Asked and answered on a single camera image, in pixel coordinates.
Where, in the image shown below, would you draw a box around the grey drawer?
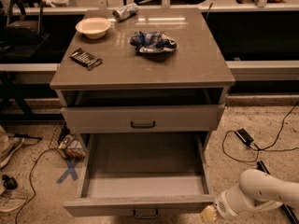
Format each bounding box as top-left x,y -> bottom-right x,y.
64,133 -> 215,218
62,105 -> 224,133

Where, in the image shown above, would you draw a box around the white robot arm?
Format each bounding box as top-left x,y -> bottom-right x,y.
200,169 -> 299,223

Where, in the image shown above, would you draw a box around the open grey bottom drawer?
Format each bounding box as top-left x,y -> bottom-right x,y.
64,133 -> 215,218

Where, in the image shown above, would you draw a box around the grey drawer cabinet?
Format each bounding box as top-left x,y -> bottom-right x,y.
50,8 -> 235,143

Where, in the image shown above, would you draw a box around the black metal stand leg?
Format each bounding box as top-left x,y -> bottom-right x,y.
257,161 -> 299,224

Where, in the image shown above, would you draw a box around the black power adapter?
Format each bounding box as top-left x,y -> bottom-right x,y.
235,129 -> 253,147

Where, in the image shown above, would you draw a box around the snack packets on floor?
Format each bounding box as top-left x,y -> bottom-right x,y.
58,134 -> 85,160

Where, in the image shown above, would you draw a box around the blue white chip bag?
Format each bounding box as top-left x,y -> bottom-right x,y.
130,31 -> 178,54

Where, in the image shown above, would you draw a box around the black snack bar packet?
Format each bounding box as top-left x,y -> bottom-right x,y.
69,49 -> 103,71

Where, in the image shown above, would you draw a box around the white sneaker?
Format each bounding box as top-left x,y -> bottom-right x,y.
0,189 -> 27,213

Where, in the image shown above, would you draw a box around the white bowl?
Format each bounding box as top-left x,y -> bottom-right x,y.
76,18 -> 111,39

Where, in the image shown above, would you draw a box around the silver soda can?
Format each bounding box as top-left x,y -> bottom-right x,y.
112,3 -> 138,22

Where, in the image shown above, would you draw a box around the black chair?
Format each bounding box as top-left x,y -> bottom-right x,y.
0,0 -> 48,60

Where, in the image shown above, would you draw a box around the black power cable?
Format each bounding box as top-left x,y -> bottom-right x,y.
221,100 -> 299,164

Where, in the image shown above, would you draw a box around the black floor cable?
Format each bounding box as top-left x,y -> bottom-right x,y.
14,147 -> 60,224

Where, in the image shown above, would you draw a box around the black wire basket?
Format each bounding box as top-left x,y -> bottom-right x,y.
49,121 -> 69,149

